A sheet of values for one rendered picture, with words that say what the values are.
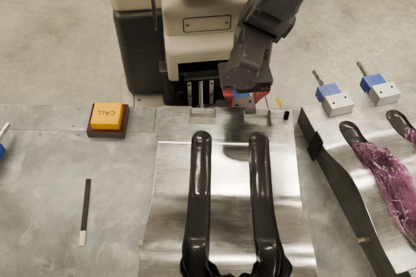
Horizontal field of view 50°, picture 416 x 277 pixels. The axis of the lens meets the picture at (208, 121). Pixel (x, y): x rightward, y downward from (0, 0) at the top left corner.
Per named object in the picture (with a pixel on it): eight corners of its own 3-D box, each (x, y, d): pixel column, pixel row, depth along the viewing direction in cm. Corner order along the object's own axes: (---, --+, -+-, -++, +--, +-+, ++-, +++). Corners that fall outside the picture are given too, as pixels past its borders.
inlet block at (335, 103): (302, 81, 102) (306, 64, 98) (322, 76, 103) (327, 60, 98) (326, 125, 94) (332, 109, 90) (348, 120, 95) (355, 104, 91)
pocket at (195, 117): (190, 117, 92) (189, 106, 89) (215, 117, 92) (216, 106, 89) (189, 135, 89) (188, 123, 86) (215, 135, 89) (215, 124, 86)
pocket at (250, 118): (242, 118, 92) (243, 107, 89) (267, 119, 92) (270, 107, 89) (242, 136, 89) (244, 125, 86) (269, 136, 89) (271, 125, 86)
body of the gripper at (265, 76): (272, 88, 89) (277, 60, 83) (222, 92, 88) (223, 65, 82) (265, 65, 93) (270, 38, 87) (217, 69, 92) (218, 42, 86)
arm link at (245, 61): (297, 11, 77) (254, -10, 76) (292, 56, 70) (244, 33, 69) (264, 54, 86) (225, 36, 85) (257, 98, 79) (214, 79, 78)
